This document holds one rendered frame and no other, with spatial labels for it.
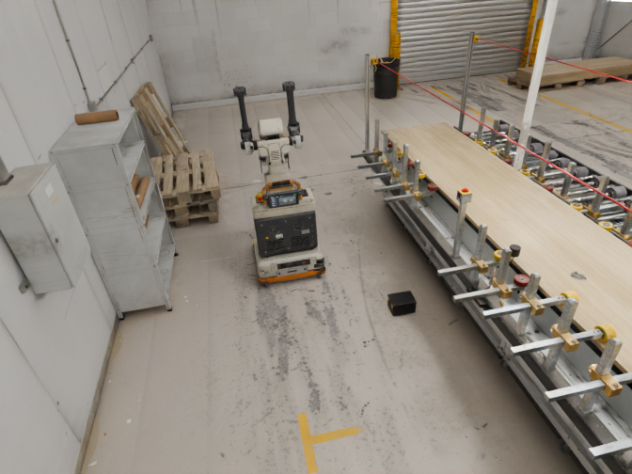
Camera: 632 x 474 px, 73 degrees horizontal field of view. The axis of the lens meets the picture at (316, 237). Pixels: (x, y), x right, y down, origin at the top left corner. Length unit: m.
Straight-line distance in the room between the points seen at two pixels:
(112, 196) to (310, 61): 6.93
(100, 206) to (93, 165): 0.32
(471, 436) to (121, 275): 2.83
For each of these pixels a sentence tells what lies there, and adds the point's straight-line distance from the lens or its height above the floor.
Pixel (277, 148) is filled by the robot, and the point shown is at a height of 1.17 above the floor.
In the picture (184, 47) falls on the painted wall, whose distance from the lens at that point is 9.51.
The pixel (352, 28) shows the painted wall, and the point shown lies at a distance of 9.84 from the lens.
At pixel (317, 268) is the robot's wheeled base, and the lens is 3.95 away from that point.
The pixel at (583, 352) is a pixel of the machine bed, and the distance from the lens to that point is 2.67.
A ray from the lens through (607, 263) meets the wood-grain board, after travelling 3.08.
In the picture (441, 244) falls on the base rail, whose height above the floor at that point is 0.70.
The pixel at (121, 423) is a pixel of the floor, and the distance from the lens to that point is 3.38.
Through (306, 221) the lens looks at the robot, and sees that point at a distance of 3.74.
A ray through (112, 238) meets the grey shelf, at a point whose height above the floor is 0.82.
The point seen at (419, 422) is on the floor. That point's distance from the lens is 3.06.
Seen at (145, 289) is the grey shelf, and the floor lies 0.28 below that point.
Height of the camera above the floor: 2.53
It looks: 33 degrees down
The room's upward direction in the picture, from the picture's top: 4 degrees counter-clockwise
